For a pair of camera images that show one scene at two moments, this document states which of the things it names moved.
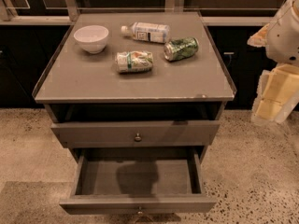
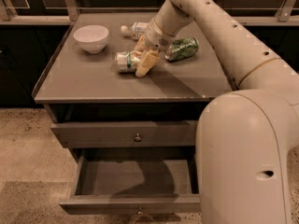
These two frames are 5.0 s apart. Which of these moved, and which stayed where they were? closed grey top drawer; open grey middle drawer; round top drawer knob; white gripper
Moved: white gripper
Stayed: closed grey top drawer; open grey middle drawer; round top drawer knob
